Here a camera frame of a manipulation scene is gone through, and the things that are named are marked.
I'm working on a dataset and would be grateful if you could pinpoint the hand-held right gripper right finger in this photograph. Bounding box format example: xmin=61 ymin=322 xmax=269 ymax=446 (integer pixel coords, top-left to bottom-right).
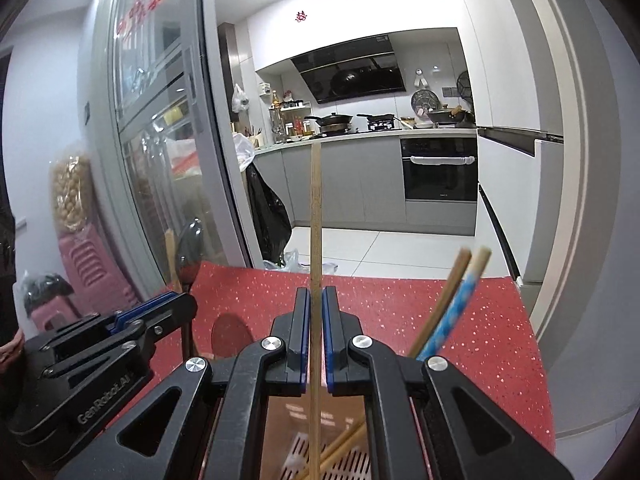
xmin=321 ymin=286 xmax=573 ymax=480

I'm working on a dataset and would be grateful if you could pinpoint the crumpled plastic bag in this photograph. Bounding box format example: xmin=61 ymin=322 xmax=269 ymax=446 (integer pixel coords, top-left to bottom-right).
xmin=262 ymin=249 xmax=341 ymax=275

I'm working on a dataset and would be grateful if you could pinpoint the clear bag of nuts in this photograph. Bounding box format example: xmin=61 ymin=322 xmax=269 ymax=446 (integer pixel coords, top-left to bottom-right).
xmin=49 ymin=155 xmax=96 ymax=233

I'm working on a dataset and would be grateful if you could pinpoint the black built-in oven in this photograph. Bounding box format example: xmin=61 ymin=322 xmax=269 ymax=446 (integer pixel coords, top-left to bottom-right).
xmin=400 ymin=136 xmax=479 ymax=203

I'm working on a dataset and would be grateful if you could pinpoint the blue patterned chopstick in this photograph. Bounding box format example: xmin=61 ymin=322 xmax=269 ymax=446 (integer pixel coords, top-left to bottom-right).
xmin=325 ymin=246 xmax=493 ymax=468

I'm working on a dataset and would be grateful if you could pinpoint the clear plastic bag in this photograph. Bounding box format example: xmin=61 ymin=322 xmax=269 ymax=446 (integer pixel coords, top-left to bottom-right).
xmin=232 ymin=132 xmax=258 ymax=171

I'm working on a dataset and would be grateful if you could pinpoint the person's left hand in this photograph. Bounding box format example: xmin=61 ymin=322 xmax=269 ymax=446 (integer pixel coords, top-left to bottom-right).
xmin=0 ymin=332 xmax=25 ymax=368

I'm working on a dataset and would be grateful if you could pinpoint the dark wok with food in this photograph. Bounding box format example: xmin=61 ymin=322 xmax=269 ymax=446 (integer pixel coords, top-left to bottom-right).
xmin=427 ymin=105 xmax=473 ymax=126

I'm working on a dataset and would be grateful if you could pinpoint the black wok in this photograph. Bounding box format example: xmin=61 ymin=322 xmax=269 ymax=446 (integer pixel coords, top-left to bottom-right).
xmin=304 ymin=112 xmax=355 ymax=133

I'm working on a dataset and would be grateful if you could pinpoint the rack of seasoning bottles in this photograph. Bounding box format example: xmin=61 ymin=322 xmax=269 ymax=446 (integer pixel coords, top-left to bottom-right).
xmin=270 ymin=90 xmax=313 ymax=141

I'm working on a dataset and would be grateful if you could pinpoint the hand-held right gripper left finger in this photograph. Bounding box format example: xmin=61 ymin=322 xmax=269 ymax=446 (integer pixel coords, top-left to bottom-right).
xmin=52 ymin=287 xmax=313 ymax=480

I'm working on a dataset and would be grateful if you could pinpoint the grey kitchen counter cabinet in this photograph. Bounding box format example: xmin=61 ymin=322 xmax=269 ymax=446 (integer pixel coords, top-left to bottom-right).
xmin=252 ymin=127 xmax=479 ymax=237

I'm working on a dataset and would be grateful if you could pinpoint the stack of pink stools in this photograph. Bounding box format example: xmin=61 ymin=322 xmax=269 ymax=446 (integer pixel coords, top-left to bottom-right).
xmin=25 ymin=227 xmax=141 ymax=333

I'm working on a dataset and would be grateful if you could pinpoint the beige plastic cutlery holder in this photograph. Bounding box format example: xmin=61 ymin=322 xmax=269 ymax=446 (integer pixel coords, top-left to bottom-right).
xmin=215 ymin=392 xmax=426 ymax=480

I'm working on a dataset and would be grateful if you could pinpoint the sliding glass door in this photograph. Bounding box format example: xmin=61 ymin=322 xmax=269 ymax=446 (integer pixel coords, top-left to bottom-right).
xmin=80 ymin=0 xmax=251 ymax=306

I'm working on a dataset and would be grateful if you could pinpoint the black frying pan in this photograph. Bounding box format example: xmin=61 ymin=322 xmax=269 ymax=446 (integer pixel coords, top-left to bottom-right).
xmin=356 ymin=112 xmax=401 ymax=131

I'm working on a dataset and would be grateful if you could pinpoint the black range hood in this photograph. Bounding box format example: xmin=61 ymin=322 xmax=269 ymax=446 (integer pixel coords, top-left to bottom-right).
xmin=291 ymin=34 xmax=406 ymax=106

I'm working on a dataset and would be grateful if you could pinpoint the metal spoon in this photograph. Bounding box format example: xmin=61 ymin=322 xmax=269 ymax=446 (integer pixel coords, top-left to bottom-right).
xmin=175 ymin=217 xmax=208 ymax=361

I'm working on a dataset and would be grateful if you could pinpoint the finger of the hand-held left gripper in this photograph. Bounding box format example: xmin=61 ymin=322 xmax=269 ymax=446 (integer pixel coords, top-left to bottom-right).
xmin=40 ymin=310 xmax=197 ymax=382
xmin=37 ymin=292 xmax=198 ymax=355

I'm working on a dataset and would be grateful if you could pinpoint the black trash bag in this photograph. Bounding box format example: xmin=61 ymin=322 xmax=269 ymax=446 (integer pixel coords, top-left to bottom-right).
xmin=245 ymin=160 xmax=293 ymax=267

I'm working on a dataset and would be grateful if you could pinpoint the hanging white plastic bag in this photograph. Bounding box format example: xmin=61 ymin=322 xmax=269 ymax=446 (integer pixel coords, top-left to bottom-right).
xmin=230 ymin=82 xmax=251 ymax=113

